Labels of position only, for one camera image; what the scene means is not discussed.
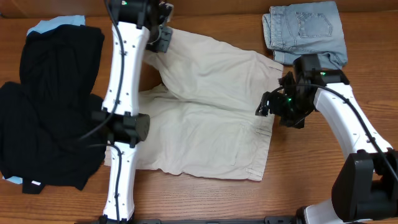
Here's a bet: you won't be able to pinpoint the beige khaki shorts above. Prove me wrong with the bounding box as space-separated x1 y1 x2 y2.
104 27 284 182

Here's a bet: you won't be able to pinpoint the folded light denim shorts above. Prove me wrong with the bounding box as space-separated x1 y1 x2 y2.
262 1 348 70

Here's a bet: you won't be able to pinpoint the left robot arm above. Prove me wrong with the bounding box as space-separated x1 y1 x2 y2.
93 0 174 223

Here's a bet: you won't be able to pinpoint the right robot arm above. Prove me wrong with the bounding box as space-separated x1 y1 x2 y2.
256 54 397 224

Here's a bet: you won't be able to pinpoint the black garment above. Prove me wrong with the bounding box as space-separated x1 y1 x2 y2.
0 24 108 195

